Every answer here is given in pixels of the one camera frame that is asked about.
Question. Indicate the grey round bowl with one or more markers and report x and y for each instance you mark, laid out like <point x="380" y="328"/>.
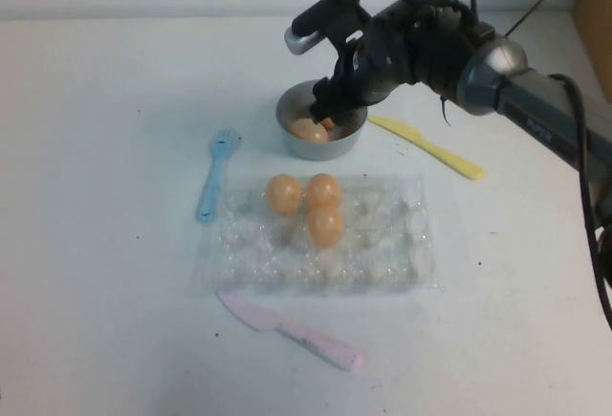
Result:
<point x="311" y="150"/>

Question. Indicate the brown cardboard box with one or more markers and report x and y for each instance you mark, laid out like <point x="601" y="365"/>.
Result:
<point x="597" y="14"/>

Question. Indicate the pink plastic knife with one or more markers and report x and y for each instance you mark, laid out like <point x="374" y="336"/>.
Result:
<point x="287" y="327"/>

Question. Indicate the orange plastic egg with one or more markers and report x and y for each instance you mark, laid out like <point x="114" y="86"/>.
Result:
<point x="308" y="131"/>
<point x="329" y="123"/>
<point x="325" y="227"/>
<point x="323" y="189"/>
<point x="283" y="195"/>

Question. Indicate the yellow plastic knife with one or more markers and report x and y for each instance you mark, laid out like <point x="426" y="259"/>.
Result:
<point x="430" y="148"/>

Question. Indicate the light blue plastic fork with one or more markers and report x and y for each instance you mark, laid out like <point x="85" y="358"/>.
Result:
<point x="210" y="186"/>

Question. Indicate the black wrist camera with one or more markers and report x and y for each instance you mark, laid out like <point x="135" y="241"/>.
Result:
<point x="320" y="14"/>

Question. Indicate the clear plastic egg tray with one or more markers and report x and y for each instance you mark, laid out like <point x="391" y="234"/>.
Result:
<point x="248" y="253"/>

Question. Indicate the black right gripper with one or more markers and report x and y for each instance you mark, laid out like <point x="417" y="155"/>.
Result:
<point x="373" y="72"/>

